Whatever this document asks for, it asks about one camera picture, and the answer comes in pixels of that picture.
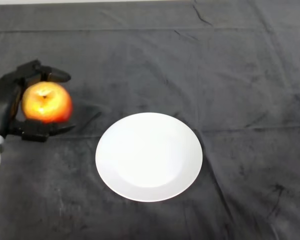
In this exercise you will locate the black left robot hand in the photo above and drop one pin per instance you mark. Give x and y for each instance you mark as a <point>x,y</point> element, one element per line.
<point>0,105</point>

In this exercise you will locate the red yellow apple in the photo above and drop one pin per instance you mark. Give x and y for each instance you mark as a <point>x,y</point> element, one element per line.
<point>48,105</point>

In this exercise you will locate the white round plate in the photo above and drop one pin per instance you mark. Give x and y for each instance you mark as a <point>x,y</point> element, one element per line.
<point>149,160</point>

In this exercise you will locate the black cloth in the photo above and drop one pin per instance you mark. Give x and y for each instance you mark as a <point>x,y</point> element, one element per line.
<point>215,75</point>

